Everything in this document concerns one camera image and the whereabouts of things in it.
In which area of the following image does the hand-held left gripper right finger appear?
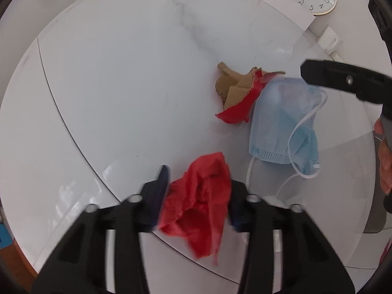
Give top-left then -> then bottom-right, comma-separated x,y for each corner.
228,180 -> 356,294

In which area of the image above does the white charger plug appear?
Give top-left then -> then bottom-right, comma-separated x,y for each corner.
317,26 -> 341,52

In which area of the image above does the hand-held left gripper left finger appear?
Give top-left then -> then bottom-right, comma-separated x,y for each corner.
29,165 -> 170,294

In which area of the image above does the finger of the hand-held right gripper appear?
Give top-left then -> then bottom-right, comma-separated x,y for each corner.
300,59 -> 392,105
367,0 -> 392,42

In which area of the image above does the white envelope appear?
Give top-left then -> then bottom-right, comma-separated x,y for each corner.
260,0 -> 316,31

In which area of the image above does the red plastic bag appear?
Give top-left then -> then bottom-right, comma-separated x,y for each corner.
158,152 -> 232,266

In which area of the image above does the white table with black legs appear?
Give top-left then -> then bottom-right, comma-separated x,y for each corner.
0,0 -> 383,286

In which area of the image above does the person's right hand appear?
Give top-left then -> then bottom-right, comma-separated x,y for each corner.
374,118 -> 392,195

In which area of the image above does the blue face mask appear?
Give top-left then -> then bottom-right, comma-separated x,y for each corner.
247,78 -> 328,180

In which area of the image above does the torn cardboard with red tape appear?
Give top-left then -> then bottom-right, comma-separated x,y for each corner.
214,62 -> 286,124

